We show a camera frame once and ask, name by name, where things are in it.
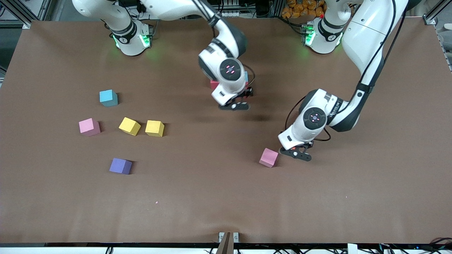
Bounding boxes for pink foam cube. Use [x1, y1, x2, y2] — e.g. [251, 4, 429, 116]
[259, 148, 279, 168]
[78, 118, 101, 137]

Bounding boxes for yellow foam cube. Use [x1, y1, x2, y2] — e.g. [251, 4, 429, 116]
[145, 120, 165, 138]
[118, 117, 142, 137]

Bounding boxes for purple foam cube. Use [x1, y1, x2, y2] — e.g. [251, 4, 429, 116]
[109, 158, 133, 175]

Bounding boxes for white electronics box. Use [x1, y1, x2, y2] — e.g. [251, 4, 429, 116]
[212, 0, 240, 18]

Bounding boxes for brown table cover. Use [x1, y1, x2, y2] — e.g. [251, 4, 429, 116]
[0, 18, 452, 244]

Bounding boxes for orange snack bags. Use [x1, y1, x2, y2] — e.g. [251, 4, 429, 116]
[281, 0, 327, 19]

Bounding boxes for wooden strip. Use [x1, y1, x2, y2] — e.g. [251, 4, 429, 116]
[216, 232, 231, 254]

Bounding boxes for metal table edge bracket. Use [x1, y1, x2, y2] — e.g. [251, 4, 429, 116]
[218, 232, 239, 244]

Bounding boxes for black cable bundle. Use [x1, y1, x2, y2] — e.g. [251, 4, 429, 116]
[378, 237, 452, 254]

